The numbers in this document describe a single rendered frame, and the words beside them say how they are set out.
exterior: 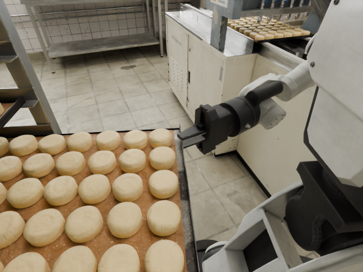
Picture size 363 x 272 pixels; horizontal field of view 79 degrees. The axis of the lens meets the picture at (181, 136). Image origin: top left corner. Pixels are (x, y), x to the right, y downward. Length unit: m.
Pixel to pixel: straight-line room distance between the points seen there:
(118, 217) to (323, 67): 0.35
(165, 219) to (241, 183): 1.36
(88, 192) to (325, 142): 0.37
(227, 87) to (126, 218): 1.15
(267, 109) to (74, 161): 0.44
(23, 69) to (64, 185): 0.23
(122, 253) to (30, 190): 0.19
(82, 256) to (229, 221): 1.22
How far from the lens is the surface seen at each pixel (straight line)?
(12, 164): 0.51
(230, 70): 1.35
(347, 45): 0.33
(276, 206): 0.59
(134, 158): 0.42
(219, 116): 0.48
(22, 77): 0.53
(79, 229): 0.36
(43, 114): 0.56
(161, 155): 0.42
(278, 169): 1.41
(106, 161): 0.43
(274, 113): 0.59
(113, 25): 4.23
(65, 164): 0.46
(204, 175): 1.68
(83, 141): 0.49
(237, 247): 0.67
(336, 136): 0.36
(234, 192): 1.61
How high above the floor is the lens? 1.27
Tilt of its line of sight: 39 degrees down
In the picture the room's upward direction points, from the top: straight up
